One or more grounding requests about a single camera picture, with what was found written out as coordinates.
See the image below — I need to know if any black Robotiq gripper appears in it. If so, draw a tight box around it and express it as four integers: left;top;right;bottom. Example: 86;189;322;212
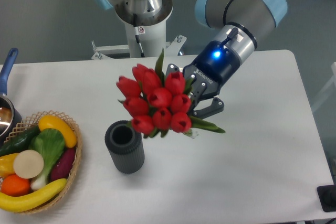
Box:
165;40;240;119

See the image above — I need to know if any red tulip bouquet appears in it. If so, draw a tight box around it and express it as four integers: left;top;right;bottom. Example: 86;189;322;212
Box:
116;52;225;137

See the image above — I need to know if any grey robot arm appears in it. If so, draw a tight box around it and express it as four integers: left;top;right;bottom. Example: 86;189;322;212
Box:
95;0;288;119

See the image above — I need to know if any dark grey ribbed vase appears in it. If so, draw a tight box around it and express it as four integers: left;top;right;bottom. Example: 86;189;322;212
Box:
104;120;145;174

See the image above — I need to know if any green bok choy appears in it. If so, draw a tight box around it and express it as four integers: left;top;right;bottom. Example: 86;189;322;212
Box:
28;129;65;191

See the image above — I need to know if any purple sweet potato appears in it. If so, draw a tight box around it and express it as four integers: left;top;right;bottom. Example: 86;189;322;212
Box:
50;148;76;182

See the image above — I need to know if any black device at edge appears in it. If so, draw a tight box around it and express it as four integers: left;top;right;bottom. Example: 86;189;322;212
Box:
317;185;335;212

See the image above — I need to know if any woven wicker basket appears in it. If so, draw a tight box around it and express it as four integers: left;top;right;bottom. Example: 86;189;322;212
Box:
6;111;82;215

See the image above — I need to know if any green cucumber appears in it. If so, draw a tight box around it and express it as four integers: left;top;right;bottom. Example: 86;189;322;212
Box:
1;125;40;156

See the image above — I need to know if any beige round disc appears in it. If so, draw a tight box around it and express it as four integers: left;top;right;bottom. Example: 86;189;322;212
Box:
13;150;44;179

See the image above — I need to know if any yellow bell pepper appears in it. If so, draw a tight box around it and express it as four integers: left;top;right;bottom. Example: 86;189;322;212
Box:
0;153;18;178

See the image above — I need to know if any orange fruit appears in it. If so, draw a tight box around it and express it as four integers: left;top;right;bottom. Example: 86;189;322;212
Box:
1;174;30;197

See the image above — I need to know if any yellow banana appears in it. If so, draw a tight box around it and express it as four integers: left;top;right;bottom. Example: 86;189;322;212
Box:
1;178;67;212

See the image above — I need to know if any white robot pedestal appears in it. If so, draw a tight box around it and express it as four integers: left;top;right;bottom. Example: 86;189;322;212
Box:
91;0;187;60

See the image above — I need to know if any black pedestal cable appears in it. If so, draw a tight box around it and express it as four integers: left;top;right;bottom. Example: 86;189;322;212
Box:
132;13;146;58

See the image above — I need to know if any blue handled saucepan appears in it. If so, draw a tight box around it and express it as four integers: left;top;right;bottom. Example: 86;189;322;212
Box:
1;48;22;146

